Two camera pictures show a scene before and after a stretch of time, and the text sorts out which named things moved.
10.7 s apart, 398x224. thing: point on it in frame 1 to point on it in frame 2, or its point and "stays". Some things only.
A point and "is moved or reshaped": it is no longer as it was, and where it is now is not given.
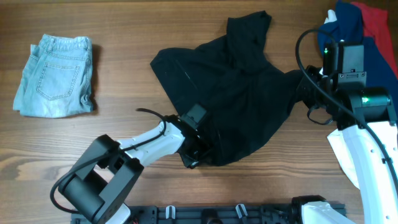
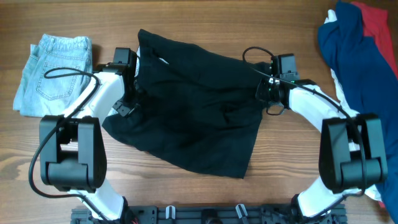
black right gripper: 303,88 to 260,89
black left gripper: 207,144 to 124,109
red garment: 376,25 stays
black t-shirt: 246,96 is moved or reshaped
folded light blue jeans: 57,78 stays
